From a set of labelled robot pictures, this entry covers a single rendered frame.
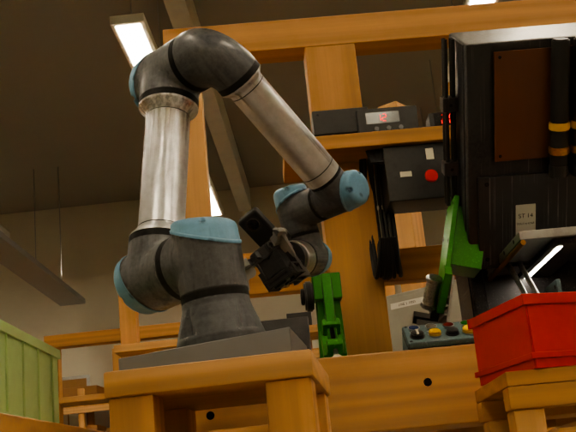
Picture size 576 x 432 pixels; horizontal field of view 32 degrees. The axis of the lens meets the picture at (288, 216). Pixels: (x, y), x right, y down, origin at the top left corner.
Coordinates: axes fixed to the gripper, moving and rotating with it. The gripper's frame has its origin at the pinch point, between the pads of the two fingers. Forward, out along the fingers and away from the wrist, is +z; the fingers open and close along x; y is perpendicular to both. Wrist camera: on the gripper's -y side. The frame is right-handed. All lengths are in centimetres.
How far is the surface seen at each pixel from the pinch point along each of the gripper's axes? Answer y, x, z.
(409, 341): 28.5, -9.8, -24.3
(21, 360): -2.0, 35.1, 25.7
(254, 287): -11, 33, -79
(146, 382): 15.9, 11.6, 34.6
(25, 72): -402, 303, -577
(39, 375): -0.3, 38.8, 17.4
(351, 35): -56, -24, -98
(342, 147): -26, -9, -77
